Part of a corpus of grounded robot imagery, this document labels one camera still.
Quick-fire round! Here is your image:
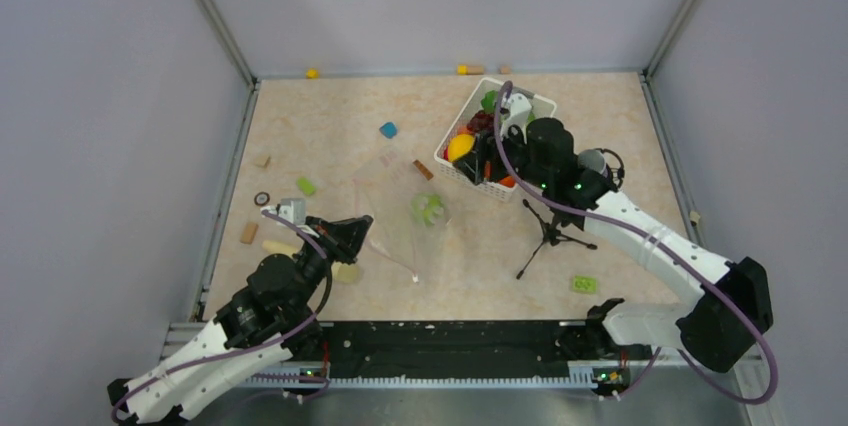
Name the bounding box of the yellow lemon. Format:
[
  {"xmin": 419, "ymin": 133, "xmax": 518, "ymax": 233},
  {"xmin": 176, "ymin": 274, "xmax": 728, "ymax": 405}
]
[{"xmin": 444, "ymin": 133, "xmax": 476, "ymax": 162}]

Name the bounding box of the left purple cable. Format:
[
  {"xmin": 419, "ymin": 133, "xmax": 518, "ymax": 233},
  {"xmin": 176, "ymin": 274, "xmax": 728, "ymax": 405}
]
[{"xmin": 111, "ymin": 209, "xmax": 333, "ymax": 424}]

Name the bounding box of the small black ring wheel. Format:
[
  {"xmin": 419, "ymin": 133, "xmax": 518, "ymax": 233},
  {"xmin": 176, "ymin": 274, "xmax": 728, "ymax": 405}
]
[{"xmin": 254, "ymin": 191, "xmax": 270, "ymax": 207}]

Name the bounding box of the cream cylinder block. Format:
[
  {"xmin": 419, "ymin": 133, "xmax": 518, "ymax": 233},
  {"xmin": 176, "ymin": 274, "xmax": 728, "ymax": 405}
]
[{"xmin": 261, "ymin": 240, "xmax": 361, "ymax": 284}]

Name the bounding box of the white perforated plastic basket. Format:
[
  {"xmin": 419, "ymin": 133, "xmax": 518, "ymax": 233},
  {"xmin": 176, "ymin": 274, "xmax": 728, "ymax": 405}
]
[{"xmin": 433, "ymin": 75, "xmax": 558, "ymax": 204}]

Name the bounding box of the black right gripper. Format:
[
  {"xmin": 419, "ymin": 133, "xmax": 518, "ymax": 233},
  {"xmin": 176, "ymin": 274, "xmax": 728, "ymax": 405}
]
[{"xmin": 455, "ymin": 117, "xmax": 551, "ymax": 190}]

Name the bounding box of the green lettuce leaf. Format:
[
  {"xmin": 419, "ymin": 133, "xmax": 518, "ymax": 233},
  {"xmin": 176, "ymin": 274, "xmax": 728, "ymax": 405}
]
[{"xmin": 480, "ymin": 91, "xmax": 500, "ymax": 115}]

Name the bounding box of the green toy block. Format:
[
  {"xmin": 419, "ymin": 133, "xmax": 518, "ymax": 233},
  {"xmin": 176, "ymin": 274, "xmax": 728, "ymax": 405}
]
[{"xmin": 295, "ymin": 176, "xmax": 317, "ymax": 196}]

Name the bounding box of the wooden rectangular block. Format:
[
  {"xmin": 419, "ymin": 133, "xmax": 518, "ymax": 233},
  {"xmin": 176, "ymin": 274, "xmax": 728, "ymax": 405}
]
[{"xmin": 239, "ymin": 221, "xmax": 259, "ymax": 245}]

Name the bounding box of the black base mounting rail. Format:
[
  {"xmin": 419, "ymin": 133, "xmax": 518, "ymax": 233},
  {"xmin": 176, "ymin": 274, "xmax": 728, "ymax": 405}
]
[{"xmin": 291, "ymin": 320, "xmax": 654, "ymax": 385}]

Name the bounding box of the light green lego brick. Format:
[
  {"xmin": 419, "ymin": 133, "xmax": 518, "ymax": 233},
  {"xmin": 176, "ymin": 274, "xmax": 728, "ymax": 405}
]
[{"xmin": 570, "ymin": 275, "xmax": 598, "ymax": 295}]

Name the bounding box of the small wooden cube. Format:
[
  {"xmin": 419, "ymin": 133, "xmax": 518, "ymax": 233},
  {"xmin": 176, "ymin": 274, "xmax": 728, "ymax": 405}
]
[{"xmin": 254, "ymin": 155, "xmax": 271, "ymax": 168}]

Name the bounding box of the clear zip top bag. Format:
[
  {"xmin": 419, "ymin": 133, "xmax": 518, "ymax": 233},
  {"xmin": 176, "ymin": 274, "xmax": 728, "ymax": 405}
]
[{"xmin": 352, "ymin": 146, "xmax": 452, "ymax": 284}]

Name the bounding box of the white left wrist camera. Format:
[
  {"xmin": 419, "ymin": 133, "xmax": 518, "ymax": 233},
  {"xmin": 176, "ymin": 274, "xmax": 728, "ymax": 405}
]
[{"xmin": 260, "ymin": 198, "xmax": 306, "ymax": 230}]

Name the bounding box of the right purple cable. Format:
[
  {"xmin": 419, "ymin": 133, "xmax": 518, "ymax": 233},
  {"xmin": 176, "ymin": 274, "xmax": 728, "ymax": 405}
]
[{"xmin": 493, "ymin": 80, "xmax": 780, "ymax": 406}]

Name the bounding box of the microphone on black tripod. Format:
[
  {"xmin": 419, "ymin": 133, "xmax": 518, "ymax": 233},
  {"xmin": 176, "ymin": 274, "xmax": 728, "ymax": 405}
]
[{"xmin": 515, "ymin": 147, "xmax": 626, "ymax": 281}]

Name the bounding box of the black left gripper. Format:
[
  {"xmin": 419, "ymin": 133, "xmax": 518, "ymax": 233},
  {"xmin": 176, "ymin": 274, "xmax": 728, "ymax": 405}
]
[{"xmin": 291, "ymin": 215, "xmax": 374, "ymax": 312}]

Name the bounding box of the brown lego brick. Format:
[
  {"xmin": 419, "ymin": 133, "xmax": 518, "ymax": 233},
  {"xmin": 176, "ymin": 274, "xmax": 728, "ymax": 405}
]
[{"xmin": 412, "ymin": 160, "xmax": 434, "ymax": 181}]

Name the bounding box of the blue block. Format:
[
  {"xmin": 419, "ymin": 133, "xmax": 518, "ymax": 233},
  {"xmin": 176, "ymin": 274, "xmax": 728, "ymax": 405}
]
[{"xmin": 378, "ymin": 122, "xmax": 398, "ymax": 139}]

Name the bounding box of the yellow and wood peg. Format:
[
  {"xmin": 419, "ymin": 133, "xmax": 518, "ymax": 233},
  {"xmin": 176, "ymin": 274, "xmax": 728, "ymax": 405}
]
[{"xmin": 456, "ymin": 64, "xmax": 486, "ymax": 76}]

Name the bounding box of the orange mini pumpkin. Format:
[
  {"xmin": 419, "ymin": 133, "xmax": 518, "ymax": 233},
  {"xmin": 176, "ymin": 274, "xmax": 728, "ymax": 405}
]
[{"xmin": 498, "ymin": 176, "xmax": 516, "ymax": 189}]

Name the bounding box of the green lime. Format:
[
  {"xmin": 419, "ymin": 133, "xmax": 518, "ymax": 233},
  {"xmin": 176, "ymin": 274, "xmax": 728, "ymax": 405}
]
[{"xmin": 410, "ymin": 193, "xmax": 447, "ymax": 227}]

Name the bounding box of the dark red grape bunch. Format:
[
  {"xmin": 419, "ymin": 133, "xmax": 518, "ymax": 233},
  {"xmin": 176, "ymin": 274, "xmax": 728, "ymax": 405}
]
[{"xmin": 466, "ymin": 110, "xmax": 494, "ymax": 135}]

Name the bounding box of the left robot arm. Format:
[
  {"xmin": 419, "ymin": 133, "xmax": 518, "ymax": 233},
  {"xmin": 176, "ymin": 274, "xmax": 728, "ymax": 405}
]
[{"xmin": 107, "ymin": 210, "xmax": 374, "ymax": 425}]

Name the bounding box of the purple cable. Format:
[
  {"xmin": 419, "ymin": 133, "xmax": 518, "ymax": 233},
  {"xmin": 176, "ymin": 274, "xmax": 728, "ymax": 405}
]
[
  {"xmin": 493, "ymin": 80, "xmax": 780, "ymax": 406},
  {"xmin": 111, "ymin": 209, "xmax": 333, "ymax": 424}
]

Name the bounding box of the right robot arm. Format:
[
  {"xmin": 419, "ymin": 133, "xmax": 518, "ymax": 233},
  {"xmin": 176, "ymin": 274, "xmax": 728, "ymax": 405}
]
[{"xmin": 447, "ymin": 118, "xmax": 774, "ymax": 373}]

